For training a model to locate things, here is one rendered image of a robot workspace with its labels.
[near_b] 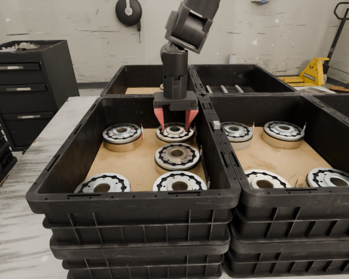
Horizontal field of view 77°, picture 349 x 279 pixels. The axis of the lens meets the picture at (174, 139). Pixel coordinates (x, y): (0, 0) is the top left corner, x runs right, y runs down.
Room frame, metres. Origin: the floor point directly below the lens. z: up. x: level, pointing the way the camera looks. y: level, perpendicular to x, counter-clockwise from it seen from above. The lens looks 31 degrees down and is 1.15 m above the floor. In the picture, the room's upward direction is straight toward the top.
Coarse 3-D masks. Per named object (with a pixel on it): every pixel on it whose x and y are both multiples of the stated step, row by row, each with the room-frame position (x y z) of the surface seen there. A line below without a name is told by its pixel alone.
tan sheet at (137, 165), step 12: (144, 132) 0.57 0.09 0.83; (144, 144) 0.50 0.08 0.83; (156, 144) 0.50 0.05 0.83; (192, 144) 0.50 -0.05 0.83; (96, 156) 0.45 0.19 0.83; (108, 156) 0.45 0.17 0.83; (120, 156) 0.45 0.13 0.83; (132, 156) 0.45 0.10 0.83; (144, 156) 0.45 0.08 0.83; (96, 168) 0.40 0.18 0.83; (108, 168) 0.40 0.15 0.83; (120, 168) 0.40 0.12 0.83; (132, 168) 0.40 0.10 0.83; (144, 168) 0.40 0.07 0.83; (132, 180) 0.36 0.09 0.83; (144, 180) 0.36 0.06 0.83; (204, 180) 0.36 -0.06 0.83
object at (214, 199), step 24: (120, 96) 0.60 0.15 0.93; (144, 96) 0.60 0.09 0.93; (72, 144) 0.35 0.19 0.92; (216, 144) 0.34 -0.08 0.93; (48, 168) 0.27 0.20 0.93; (120, 192) 0.22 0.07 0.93; (144, 192) 0.22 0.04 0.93; (168, 192) 0.22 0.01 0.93; (192, 192) 0.22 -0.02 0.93; (216, 192) 0.22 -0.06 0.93
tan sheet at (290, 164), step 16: (256, 128) 0.59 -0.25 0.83; (256, 144) 0.50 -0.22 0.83; (304, 144) 0.50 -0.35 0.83; (240, 160) 0.43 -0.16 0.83; (256, 160) 0.43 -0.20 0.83; (272, 160) 0.43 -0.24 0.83; (288, 160) 0.43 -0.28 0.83; (304, 160) 0.43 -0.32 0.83; (320, 160) 0.43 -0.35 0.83; (288, 176) 0.37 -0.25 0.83; (304, 176) 0.37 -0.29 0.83
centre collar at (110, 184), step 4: (100, 180) 0.31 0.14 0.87; (104, 180) 0.31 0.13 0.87; (108, 180) 0.31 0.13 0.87; (92, 184) 0.30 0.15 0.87; (96, 184) 0.30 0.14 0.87; (100, 184) 0.31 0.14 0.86; (104, 184) 0.31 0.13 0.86; (108, 184) 0.31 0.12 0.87; (112, 184) 0.30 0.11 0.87; (92, 188) 0.29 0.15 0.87; (112, 188) 0.29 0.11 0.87; (88, 192) 0.28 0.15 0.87; (92, 192) 0.28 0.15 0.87
